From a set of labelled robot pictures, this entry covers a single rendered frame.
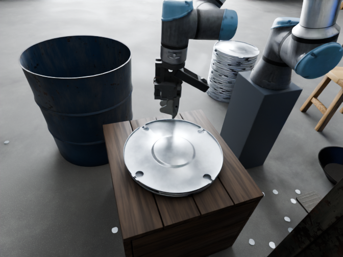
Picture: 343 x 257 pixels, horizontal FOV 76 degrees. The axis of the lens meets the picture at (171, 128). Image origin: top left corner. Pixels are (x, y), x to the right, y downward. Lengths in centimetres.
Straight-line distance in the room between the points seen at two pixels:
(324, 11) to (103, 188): 97
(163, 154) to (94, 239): 46
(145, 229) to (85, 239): 43
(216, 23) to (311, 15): 25
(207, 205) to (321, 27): 55
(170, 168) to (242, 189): 20
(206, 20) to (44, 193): 91
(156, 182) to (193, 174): 10
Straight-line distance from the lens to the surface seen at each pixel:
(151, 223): 56
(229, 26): 62
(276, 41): 86
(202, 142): 69
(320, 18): 73
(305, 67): 74
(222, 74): 154
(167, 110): 72
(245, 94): 95
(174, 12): 58
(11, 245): 104
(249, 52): 157
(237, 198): 63
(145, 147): 66
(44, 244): 99
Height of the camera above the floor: 85
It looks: 41 degrees down
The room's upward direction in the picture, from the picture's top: 5 degrees clockwise
